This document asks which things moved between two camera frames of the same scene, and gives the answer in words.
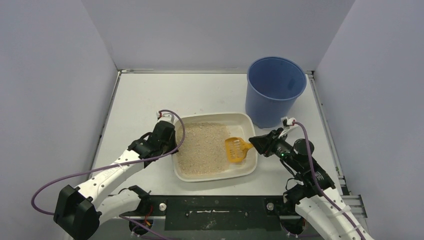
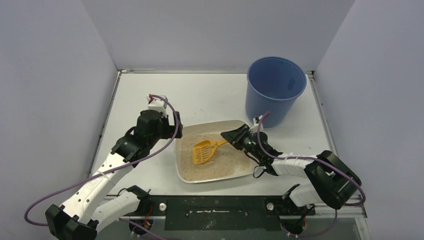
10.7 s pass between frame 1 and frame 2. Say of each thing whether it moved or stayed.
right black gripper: moved
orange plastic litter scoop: moved
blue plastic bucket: stayed
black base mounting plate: stayed
